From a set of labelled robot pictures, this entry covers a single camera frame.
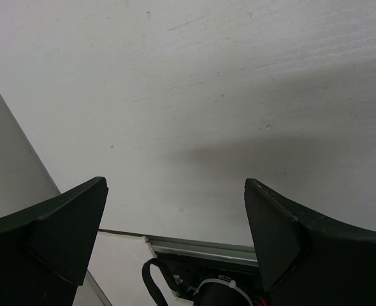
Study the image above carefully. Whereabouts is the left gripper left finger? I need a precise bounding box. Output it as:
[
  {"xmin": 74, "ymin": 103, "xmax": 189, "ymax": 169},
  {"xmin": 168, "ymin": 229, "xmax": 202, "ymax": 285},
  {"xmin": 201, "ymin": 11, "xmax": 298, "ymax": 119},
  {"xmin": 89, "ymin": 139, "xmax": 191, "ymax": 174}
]
[{"xmin": 0, "ymin": 177, "xmax": 108, "ymax": 305}]

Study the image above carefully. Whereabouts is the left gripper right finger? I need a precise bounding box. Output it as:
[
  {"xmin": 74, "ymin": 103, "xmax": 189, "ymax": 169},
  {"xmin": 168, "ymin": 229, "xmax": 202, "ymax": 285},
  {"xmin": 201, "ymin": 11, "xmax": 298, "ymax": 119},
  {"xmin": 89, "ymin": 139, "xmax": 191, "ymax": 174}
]
[{"xmin": 244, "ymin": 178, "xmax": 376, "ymax": 305}]

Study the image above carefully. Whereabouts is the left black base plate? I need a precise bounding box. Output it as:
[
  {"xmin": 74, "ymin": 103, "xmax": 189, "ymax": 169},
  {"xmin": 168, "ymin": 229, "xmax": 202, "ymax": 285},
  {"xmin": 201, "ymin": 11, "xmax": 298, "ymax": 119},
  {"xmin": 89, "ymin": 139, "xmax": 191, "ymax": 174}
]
[{"xmin": 141, "ymin": 253, "xmax": 271, "ymax": 305}]

